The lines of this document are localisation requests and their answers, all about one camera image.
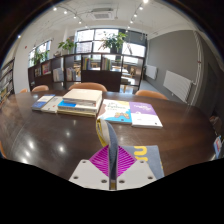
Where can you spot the dark open shelf unit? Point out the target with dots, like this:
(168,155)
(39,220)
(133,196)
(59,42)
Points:
(100,78)

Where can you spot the ceiling air conditioner unit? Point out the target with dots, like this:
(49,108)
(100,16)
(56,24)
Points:
(102,14)

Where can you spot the large potted plant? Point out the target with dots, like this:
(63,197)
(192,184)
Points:
(114,41)

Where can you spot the large white wall radiator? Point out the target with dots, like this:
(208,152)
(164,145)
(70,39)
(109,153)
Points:
(178,85)

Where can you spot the white cover book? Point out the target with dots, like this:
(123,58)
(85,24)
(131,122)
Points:
(53,105)

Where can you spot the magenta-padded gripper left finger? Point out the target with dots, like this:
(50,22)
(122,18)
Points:
(88,175)

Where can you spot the ceiling spotlights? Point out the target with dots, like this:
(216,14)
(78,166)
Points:
(141,7)

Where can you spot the blue box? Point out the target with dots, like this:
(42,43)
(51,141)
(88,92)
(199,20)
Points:
(218,146)

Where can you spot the white wall pipe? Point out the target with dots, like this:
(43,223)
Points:
(197,66)

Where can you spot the colourful illustrated book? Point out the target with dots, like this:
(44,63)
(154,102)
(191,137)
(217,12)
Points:
(115,111)

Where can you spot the grey towel with yellow print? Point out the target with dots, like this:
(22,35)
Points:
(113,150)

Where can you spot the blue and white book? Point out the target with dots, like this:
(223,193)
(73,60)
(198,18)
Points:
(71,107)

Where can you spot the small white wall radiator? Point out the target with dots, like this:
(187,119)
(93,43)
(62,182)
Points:
(151,71)

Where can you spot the purple cover book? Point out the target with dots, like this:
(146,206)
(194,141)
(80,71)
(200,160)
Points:
(145,115)

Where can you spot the small potted plant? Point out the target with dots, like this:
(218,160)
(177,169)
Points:
(67,45)
(41,56)

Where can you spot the wall bookshelf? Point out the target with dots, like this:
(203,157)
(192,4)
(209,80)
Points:
(6,81)

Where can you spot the brown bag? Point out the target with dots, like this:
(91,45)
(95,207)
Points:
(216,123)

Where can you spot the blue cover book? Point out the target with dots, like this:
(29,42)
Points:
(41,101)

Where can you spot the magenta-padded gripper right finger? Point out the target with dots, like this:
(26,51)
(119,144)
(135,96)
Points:
(136,175)

